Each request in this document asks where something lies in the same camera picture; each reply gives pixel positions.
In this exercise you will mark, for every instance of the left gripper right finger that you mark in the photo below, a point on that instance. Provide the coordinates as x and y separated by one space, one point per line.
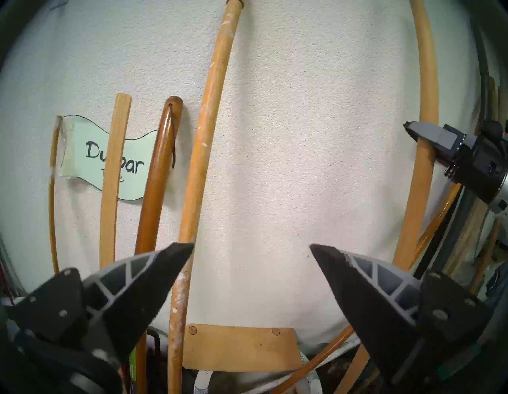
369 302

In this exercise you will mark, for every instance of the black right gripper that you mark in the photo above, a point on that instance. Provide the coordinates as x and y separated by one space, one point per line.
480 167

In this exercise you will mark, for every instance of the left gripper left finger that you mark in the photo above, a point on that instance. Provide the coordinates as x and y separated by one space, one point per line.
131 294

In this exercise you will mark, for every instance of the plain light wooden dowel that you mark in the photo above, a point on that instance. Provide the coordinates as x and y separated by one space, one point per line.
426 79

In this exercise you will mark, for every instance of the paint-speckled pole with threaded tip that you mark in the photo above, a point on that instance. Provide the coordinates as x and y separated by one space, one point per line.
206 119

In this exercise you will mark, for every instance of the flat thin wooden slat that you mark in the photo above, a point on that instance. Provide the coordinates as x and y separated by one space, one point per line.
113 178

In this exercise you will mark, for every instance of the dark brown stick with loop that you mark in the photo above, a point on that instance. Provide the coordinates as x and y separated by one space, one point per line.
158 178

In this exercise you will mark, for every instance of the thin wooden sign stick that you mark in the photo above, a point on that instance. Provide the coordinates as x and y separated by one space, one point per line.
50 206

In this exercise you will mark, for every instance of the flat wooden board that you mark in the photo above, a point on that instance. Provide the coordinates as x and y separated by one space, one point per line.
238 347

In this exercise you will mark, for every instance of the pale green Dunbar sign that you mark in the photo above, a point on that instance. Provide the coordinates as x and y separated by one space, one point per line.
79 159

